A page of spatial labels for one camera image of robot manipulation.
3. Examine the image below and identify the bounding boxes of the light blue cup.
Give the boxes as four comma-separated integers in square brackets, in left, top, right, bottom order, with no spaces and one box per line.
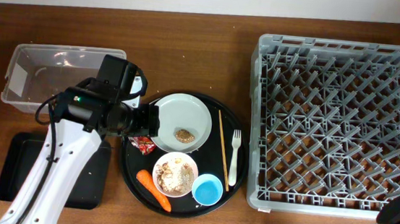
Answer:
[192,173,224,206]

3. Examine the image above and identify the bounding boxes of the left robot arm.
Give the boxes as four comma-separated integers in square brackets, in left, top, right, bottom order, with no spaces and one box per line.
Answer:
[0,55,160,224]

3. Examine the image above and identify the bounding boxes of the grey dishwasher rack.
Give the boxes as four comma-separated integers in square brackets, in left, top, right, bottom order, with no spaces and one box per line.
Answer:
[247,34,400,219]

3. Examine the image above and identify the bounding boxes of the red snack wrapper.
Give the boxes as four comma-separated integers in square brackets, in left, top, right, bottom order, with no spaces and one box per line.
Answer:
[129,136,156,155]

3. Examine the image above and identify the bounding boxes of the grey-white plate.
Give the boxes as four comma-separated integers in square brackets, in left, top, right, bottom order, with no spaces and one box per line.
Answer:
[151,93,212,153]

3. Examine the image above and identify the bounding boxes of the brown cookie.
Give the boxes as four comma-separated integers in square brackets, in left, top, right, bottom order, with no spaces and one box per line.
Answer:
[175,129,195,144]

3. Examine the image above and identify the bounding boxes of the orange carrot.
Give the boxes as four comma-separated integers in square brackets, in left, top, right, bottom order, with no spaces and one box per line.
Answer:
[136,169,172,212]

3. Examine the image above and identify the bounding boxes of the white bowl with oatmeal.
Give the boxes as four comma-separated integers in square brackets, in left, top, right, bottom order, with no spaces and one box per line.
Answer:
[152,152,198,198]

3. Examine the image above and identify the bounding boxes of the round black tray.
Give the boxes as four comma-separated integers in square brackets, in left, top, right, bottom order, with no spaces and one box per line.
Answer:
[119,92,250,218]

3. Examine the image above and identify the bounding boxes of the wooden chopstick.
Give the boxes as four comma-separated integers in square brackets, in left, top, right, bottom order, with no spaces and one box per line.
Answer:
[218,110,229,192]

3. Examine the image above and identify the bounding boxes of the white plastic fork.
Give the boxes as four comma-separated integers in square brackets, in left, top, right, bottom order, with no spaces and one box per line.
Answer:
[228,129,242,186]

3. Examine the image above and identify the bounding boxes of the clear plastic bin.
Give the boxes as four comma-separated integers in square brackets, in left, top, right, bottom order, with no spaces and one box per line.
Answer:
[0,43,126,113]

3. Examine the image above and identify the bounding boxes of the black rectangular tray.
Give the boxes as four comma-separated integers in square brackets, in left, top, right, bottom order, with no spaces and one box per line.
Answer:
[0,132,112,210]

